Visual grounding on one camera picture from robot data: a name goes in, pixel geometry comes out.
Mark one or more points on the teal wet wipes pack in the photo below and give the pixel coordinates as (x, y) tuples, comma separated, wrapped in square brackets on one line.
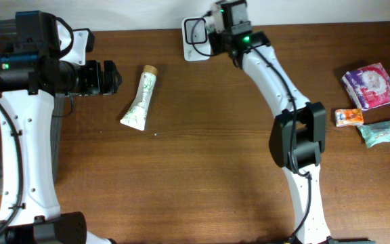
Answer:
[(375, 133)]

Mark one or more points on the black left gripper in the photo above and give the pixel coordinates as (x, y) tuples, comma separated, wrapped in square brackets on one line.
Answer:
[(91, 87)]

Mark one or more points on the pink purple tissue pack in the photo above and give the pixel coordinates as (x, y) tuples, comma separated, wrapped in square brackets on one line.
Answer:
[(368, 86)]

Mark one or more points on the orange small tissue pack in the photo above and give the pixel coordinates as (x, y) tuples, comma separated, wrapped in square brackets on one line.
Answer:
[(349, 117)]

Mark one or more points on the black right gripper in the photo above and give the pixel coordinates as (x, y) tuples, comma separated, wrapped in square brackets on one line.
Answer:
[(233, 11)]

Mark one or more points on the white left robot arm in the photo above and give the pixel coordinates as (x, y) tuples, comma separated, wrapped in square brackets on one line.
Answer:
[(33, 71)]

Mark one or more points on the white tube with brown cap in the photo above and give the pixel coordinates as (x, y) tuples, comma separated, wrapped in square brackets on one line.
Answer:
[(136, 116)]

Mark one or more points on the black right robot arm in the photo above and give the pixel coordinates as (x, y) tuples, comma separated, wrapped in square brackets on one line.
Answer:
[(298, 136)]

